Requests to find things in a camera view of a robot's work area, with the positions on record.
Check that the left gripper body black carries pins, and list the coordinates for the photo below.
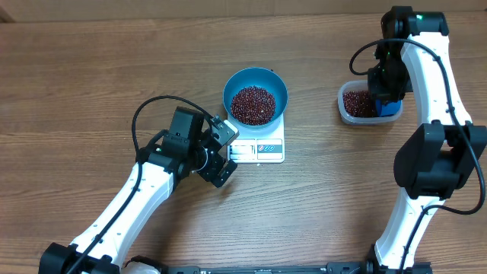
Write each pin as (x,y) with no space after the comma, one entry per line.
(211,166)

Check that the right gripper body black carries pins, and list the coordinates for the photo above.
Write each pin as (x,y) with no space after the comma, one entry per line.
(393,84)

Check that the blue plastic measuring scoop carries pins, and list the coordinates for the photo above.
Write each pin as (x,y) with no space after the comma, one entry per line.
(387,108)

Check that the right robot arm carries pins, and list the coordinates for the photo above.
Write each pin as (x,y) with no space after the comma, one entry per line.
(444,150)

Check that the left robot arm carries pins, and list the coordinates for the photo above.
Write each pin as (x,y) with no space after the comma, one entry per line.
(170,156)

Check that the white digital kitchen scale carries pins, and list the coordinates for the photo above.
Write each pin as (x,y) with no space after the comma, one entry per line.
(258,144)

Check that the blue metal bowl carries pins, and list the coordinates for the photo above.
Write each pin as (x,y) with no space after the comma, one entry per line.
(260,77)

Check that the clear plastic food container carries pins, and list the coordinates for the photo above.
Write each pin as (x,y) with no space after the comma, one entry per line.
(361,85)

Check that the red beans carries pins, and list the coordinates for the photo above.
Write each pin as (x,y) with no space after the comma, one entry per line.
(253,106)

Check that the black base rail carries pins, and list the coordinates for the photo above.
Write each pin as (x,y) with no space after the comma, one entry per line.
(266,269)

